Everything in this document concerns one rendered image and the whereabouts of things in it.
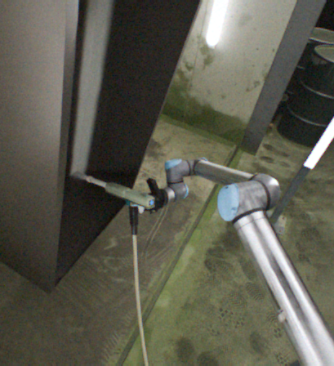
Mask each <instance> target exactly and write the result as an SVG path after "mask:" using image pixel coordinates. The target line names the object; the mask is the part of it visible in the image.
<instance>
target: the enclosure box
mask: <svg viewBox="0 0 334 366"><path fill-rule="evenodd" d="M202 3H203V0H0V262H2V263H3V264H6V265H7V266H9V267H10V268H12V269H13V270H14V271H15V272H17V273H18V274H20V275H22V276H23V277H24V278H26V279H28V280H29V281H31V282H32V283H34V284H35V286H36V285H37V287H38V288H40V289H42V290H43V291H44V292H45V293H47V294H48V295H50V294H51V292H52V291H54V289H55V288H56V287H57V286H58V284H59V283H60V282H61V281H62V280H63V278H64V277H65V276H66V275H67V274H68V273H69V271H70V270H71V269H72V267H73V266H75V265H76V264H77V262H78V261H79V260H80V259H81V257H82V256H83V255H84V254H85V253H86V251H87V250H88V249H89V248H90V246H91V245H92V244H93V243H94V242H95V241H96V240H97V239H98V238H99V236H100V234H101V233H102V232H103V231H104V229H105V228H106V227H107V226H108V225H109V224H110V223H111V222H112V221H113V219H114V218H115V217H116V216H117V215H118V214H119V213H120V212H121V211H122V209H123V208H124V207H125V206H126V204H125V203H126V200H125V199H122V198H119V197H118V196H114V195H113V194H110V193H107V192H105V191H106V189H105V187H104V186H100V185H97V184H95V183H92V182H88V181H74V180H72V178H71V172H72V171H73V170H74V169H75V168H81V169H83V170H84V171H85V172H86V173H87V175H88V176H92V177H93V178H94V179H97V180H99V181H103V182H106V183H110V182H113V183H116V184H119V185H123V186H125V187H127V188H130V189H131V190H133V188H134V185H135V183H136V179H137V177H138V175H139V172H140V169H141V166H142V163H143V162H144V159H145V156H146V153H147V150H148V148H149V144H150V142H151V140H152V137H153V135H154V131H155V129H156V126H157V124H158V120H159V118H160V116H161V113H162V111H163V106H164V104H165V102H166V99H167V96H168V93H169V91H170V89H171V85H172V83H173V80H174V78H175V76H176V72H177V69H178V66H179V64H180V60H181V58H182V56H183V53H184V51H185V47H186V44H187V42H188V39H189V36H190V33H191V31H193V28H194V24H195V21H196V19H197V17H198V13H199V10H200V7H201V5H202Z"/></svg>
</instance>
